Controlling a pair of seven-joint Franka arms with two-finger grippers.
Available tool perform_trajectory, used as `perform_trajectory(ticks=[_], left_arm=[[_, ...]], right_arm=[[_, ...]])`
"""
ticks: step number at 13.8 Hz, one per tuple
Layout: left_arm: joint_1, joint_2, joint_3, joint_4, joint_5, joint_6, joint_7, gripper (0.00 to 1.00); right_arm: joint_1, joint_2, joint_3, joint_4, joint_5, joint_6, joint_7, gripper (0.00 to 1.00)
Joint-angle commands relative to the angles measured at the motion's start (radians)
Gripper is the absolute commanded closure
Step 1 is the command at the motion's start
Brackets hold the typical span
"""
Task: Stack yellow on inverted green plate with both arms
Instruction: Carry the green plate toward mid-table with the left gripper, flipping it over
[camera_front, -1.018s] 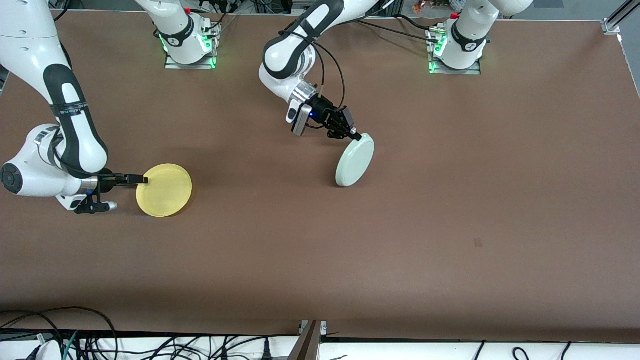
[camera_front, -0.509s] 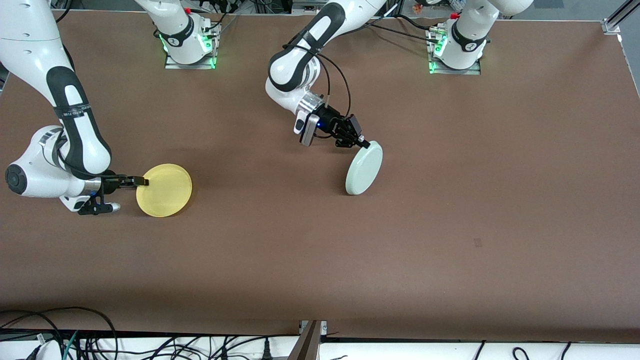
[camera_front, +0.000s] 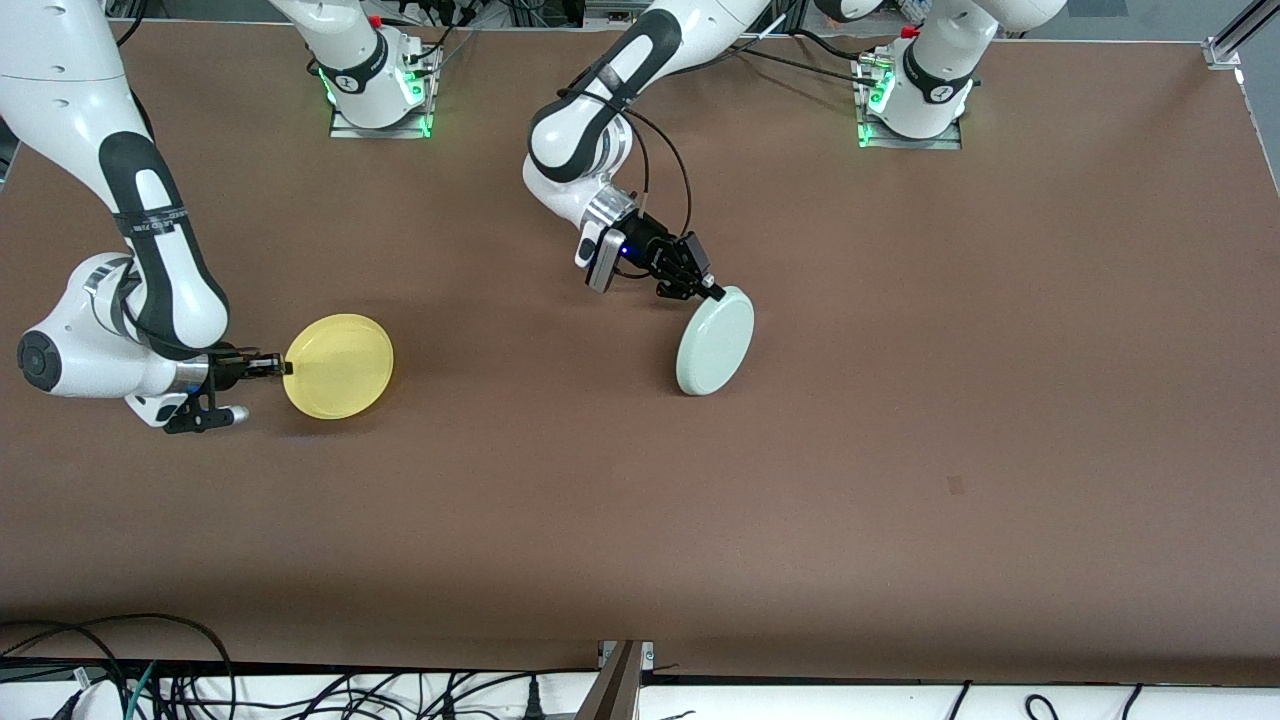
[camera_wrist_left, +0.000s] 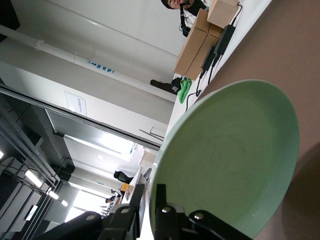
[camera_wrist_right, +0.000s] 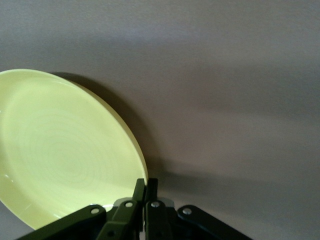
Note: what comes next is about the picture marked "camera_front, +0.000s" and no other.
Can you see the pale green round plate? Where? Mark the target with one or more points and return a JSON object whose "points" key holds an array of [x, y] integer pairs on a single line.
{"points": [[715, 345]]}

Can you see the aluminium frame corner post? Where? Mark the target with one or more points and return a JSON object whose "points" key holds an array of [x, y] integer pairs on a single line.
{"points": [[1222, 50]]}

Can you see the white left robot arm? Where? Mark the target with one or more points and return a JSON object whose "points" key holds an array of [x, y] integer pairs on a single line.
{"points": [[570, 140]]}

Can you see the white lower bench board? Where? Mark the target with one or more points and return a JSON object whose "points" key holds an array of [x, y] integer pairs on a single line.
{"points": [[800, 705]]}

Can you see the silver aluminium extrusion rail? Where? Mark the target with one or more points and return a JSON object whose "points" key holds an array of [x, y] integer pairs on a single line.
{"points": [[610, 14]]}

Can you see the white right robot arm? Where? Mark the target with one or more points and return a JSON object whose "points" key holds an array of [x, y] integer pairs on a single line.
{"points": [[60, 80]]}

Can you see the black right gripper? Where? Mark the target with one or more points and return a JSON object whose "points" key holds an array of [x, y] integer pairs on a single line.
{"points": [[226, 368]]}

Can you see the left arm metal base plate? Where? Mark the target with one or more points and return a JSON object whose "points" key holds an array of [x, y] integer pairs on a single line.
{"points": [[910, 143]]}

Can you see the yellow round plate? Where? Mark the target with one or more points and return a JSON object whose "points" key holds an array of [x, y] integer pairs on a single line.
{"points": [[340, 368]]}

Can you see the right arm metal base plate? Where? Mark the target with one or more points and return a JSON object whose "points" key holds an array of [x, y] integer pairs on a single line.
{"points": [[382, 130]]}

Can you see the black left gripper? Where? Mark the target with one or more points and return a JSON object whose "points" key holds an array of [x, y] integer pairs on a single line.
{"points": [[651, 247]]}

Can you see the brown table cover sheet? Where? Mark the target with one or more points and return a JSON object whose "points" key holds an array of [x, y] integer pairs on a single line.
{"points": [[640, 550]]}

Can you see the aluminium profile beam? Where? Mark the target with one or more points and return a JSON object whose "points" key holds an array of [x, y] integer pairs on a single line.
{"points": [[615, 690]]}

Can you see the black power plug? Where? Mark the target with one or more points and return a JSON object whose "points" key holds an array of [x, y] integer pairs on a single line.
{"points": [[535, 705]]}

